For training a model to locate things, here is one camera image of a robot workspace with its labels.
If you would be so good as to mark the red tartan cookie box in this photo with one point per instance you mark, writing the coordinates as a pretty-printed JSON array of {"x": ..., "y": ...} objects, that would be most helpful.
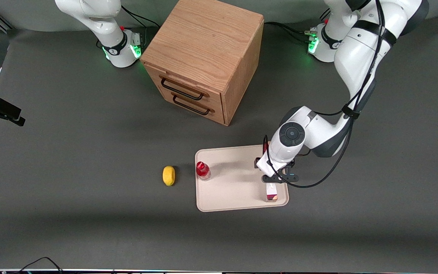
[{"x": 272, "y": 192}]

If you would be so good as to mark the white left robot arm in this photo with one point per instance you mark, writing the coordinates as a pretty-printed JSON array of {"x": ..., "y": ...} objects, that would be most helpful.
[{"x": 359, "y": 49}]

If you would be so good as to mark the cream plastic tray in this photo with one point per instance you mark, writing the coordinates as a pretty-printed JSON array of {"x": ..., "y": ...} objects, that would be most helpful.
[{"x": 234, "y": 190}]

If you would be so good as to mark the small red bottle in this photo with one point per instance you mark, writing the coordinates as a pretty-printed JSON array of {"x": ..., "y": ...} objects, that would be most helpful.
[{"x": 203, "y": 170}]

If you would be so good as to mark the yellow lemon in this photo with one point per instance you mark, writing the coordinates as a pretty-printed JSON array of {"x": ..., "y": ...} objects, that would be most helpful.
[{"x": 169, "y": 176}]

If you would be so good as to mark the wooden drawer cabinet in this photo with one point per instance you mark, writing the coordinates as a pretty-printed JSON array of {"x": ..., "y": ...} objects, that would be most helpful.
[{"x": 203, "y": 38}]

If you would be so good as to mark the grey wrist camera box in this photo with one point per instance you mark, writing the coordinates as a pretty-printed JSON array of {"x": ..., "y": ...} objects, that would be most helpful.
[{"x": 261, "y": 162}]

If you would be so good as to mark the black camera clamp mount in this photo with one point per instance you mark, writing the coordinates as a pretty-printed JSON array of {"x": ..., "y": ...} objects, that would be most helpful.
[{"x": 4, "y": 108}]

